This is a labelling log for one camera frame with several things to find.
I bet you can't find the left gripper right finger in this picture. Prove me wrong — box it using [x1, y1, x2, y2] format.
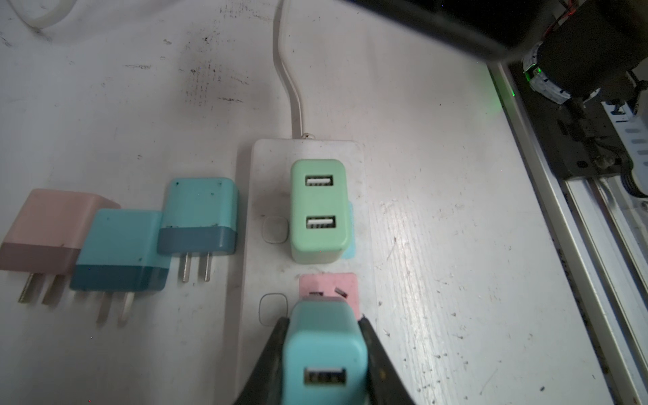
[358, 317, 414, 405]

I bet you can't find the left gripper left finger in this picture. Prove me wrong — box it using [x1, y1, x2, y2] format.
[234, 317, 290, 405]

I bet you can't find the teal charger plug front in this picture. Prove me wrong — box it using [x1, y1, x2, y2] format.
[281, 296, 368, 404]

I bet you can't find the teal charger plug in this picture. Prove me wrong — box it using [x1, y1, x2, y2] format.
[158, 177, 239, 283]
[281, 296, 368, 404]
[70, 209, 171, 324]

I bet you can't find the white multicolour power strip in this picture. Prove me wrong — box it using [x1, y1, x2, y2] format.
[234, 139, 379, 395]

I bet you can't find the light green charger plug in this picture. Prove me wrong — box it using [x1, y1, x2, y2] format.
[290, 159, 352, 265]

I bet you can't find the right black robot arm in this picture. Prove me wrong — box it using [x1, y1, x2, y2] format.
[364, 1, 647, 198]

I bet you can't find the teal charger plug lower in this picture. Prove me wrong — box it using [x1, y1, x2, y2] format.
[158, 177, 239, 283]

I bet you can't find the teal charger plug upper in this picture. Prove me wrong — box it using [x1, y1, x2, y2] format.
[70, 209, 171, 324]

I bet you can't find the pink usb charger plug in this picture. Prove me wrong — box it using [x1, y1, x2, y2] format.
[1, 188, 121, 304]

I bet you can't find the white power strip cable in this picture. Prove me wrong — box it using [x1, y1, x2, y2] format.
[272, 0, 315, 141]

